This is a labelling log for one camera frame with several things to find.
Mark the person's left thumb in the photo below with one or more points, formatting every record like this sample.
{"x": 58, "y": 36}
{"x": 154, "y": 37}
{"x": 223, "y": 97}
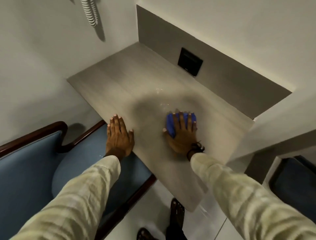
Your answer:
{"x": 130, "y": 134}

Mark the person's right thumb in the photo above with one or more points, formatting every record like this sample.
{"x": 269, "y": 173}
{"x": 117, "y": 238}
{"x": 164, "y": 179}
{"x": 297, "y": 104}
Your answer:
{"x": 166, "y": 132}

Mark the person's right middle finger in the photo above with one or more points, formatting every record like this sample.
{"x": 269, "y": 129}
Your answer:
{"x": 182, "y": 120}

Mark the person's right forearm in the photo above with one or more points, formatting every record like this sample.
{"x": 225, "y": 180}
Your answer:
{"x": 246, "y": 202}

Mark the person's foot in black sandal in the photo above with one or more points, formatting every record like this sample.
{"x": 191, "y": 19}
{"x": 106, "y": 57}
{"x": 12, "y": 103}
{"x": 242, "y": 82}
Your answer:
{"x": 145, "y": 234}
{"x": 177, "y": 214}

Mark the dark blue cushioned seat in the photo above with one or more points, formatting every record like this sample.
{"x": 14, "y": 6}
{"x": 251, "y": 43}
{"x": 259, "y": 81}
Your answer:
{"x": 293, "y": 181}

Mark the person's right little finger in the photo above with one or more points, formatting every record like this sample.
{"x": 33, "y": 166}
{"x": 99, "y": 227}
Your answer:
{"x": 194, "y": 124}

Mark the person's left forearm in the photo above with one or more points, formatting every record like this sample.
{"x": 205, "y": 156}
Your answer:
{"x": 74, "y": 202}

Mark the black wrist band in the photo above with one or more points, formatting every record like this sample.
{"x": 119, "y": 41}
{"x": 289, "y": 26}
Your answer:
{"x": 195, "y": 148}

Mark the black wall socket plate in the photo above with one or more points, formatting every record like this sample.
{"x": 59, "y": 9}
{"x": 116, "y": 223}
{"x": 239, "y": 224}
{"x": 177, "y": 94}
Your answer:
{"x": 190, "y": 61}

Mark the blue chair with wooden frame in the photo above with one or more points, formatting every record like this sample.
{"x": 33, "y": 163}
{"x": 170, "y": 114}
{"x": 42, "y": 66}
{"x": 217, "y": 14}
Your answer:
{"x": 27, "y": 178}

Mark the person's right hand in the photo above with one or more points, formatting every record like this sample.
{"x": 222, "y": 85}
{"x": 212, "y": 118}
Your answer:
{"x": 182, "y": 138}

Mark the person's left middle finger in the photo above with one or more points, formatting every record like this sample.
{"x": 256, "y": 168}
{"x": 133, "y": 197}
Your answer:
{"x": 115, "y": 122}

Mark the person's left little finger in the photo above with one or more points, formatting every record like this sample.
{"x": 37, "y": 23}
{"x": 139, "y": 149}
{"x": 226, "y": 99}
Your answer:
{"x": 108, "y": 129}

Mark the person's left hand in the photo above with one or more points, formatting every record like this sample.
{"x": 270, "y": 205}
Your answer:
{"x": 119, "y": 141}

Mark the blue cleaning cloth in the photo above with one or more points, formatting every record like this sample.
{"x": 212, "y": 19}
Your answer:
{"x": 169, "y": 124}

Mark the grey desk back panel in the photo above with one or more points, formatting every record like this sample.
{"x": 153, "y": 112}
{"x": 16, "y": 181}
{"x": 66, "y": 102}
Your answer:
{"x": 222, "y": 71}

